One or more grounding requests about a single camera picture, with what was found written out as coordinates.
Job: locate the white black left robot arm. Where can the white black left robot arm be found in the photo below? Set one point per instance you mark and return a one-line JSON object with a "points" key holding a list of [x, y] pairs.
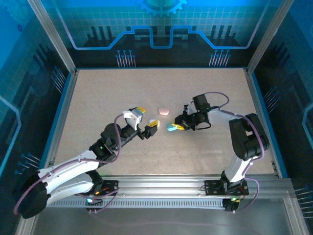
{"points": [[71, 164]]}

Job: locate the aluminium table side rail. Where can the aluminium table side rail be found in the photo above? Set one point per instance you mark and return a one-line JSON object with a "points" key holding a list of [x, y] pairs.
{"points": [[260, 115], [61, 115]]}

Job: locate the aluminium frame post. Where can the aluminium frame post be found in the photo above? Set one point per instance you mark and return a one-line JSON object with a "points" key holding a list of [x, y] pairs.
{"points": [[53, 36], [268, 36]]}

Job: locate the blue earbud charging case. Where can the blue earbud charging case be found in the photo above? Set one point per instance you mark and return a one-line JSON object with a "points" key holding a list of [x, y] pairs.
{"points": [[170, 127]]}

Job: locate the pink soft toy piece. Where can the pink soft toy piece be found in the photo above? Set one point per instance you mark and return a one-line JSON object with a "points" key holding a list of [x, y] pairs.
{"points": [[163, 111]]}

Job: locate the black LED controller box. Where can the black LED controller box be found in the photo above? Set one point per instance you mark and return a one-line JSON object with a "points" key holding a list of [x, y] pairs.
{"points": [[94, 202], [230, 204]]}

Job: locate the aluminium base extrusion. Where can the aluminium base extrusion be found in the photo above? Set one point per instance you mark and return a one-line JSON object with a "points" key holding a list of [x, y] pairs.
{"points": [[161, 186]]}

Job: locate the white earbud charging case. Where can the white earbud charging case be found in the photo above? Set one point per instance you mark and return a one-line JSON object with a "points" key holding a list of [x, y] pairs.
{"points": [[153, 121]]}

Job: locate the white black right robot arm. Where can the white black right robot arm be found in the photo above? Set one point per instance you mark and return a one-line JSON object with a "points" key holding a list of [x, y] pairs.
{"points": [[236, 169]]}

